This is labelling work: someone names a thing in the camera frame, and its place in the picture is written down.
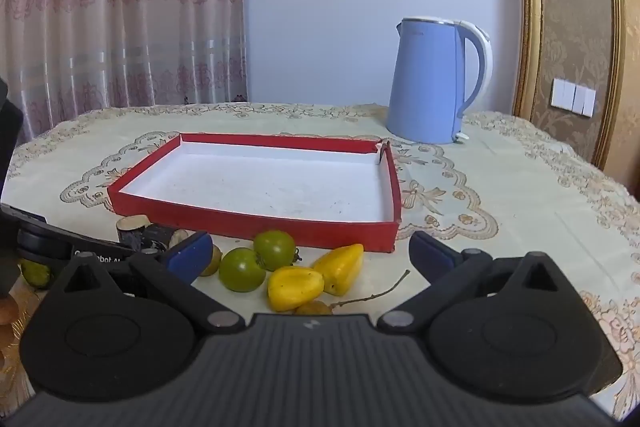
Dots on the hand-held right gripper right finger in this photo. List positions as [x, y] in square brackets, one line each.
[429, 258]

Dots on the blue electric kettle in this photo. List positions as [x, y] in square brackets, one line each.
[425, 87]

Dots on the pink patterned curtain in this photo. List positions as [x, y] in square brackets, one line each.
[120, 17]

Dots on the green sugarcane piece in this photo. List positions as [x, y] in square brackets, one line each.
[35, 274]

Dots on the yellow fruit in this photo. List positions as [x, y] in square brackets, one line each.
[341, 269]
[294, 289]

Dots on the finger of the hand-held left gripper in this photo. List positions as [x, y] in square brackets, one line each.
[90, 248]

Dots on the red cardboard box tray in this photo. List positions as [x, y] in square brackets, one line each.
[250, 182]

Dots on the person's left hand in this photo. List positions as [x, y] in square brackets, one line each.
[7, 310]

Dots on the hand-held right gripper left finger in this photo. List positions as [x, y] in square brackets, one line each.
[191, 256]

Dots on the cream embroidered tablecloth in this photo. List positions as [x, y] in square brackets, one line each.
[500, 207]

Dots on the dark eggplant piece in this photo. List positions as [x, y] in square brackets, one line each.
[131, 227]
[157, 234]

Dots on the small brown fruit with stem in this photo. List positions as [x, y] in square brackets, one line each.
[311, 308]

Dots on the white light switch panel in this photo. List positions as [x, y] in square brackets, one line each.
[572, 97]

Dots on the gold framed wall panel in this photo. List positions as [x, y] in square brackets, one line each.
[575, 7]

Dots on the green tomato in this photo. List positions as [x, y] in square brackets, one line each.
[274, 249]
[242, 270]

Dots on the round yellow-brown fruit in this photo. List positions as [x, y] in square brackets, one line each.
[215, 261]

